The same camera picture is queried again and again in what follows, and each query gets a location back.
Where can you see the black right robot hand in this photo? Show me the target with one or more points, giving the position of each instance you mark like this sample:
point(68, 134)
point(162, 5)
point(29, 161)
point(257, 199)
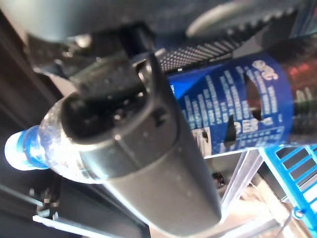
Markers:
point(148, 153)

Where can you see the Pepsi cola bottle blue cap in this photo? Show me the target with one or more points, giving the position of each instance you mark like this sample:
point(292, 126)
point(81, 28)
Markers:
point(223, 104)

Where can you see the blue plastic shopping basket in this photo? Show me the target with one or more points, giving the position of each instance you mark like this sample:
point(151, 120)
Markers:
point(270, 158)

